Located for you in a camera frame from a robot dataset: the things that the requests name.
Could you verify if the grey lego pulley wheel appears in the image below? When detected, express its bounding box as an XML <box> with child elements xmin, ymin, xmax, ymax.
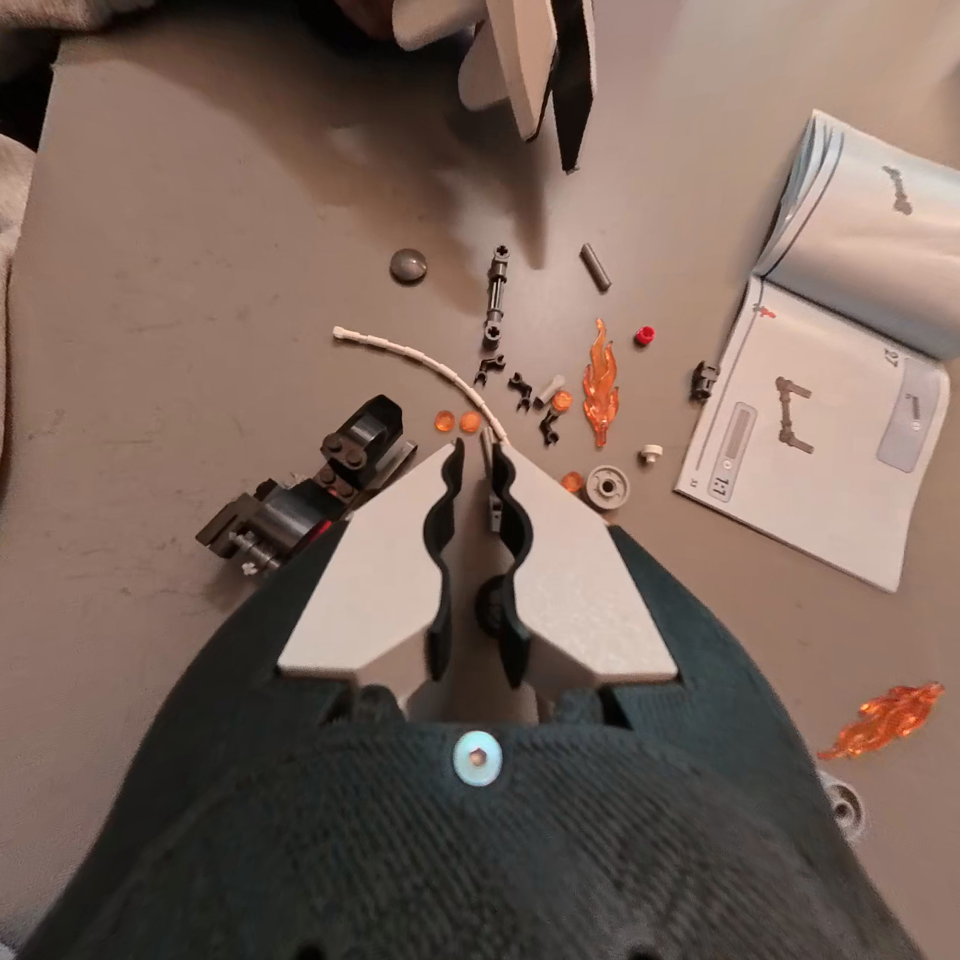
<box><xmin>586</xmin><ymin>465</ymin><xmax>633</xmax><ymax>513</ymax></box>

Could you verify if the grey lego connector rod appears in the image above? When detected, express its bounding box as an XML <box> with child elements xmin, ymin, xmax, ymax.
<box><xmin>482</xmin><ymin>244</ymin><xmax>511</xmax><ymax>351</ymax></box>

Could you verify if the person's left forearm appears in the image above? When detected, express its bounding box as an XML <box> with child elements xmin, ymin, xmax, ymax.
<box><xmin>0</xmin><ymin>0</ymin><xmax>159</xmax><ymax>80</ymax></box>

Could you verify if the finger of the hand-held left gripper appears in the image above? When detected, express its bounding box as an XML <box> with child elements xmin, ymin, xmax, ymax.
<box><xmin>390</xmin><ymin>0</ymin><xmax>490</xmax><ymax>54</ymax></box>
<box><xmin>456</xmin><ymin>0</ymin><xmax>561</xmax><ymax>144</ymax></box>

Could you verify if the white flexible lego whip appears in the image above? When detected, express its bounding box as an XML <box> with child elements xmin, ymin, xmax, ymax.
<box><xmin>332</xmin><ymin>324</ymin><xmax>510</xmax><ymax>447</ymax></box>

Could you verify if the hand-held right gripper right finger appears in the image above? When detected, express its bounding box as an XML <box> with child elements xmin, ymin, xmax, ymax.
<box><xmin>489</xmin><ymin>442</ymin><xmax>680</xmax><ymax>712</ymax></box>

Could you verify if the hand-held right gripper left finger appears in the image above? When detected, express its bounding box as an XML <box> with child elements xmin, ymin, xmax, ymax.
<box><xmin>276</xmin><ymin>441</ymin><xmax>466</xmax><ymax>712</ymax></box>

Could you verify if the transparent orange lego flame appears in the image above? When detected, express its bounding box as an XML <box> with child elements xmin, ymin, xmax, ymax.
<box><xmin>582</xmin><ymin>317</ymin><xmax>622</xmax><ymax>449</ymax></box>
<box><xmin>816</xmin><ymin>679</ymin><xmax>946</xmax><ymax>762</ymax></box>

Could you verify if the black lego tire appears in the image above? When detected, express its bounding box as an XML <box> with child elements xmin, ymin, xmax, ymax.
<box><xmin>474</xmin><ymin>573</ymin><xmax>515</xmax><ymax>637</ymax></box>

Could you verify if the black lego vehicle model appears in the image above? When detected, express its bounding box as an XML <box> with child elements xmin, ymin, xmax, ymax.
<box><xmin>195</xmin><ymin>394</ymin><xmax>420</xmax><ymax>577</ymax></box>

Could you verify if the lego instruction booklet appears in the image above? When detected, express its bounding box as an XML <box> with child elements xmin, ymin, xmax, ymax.
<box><xmin>672</xmin><ymin>108</ymin><xmax>960</xmax><ymax>595</ymax></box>

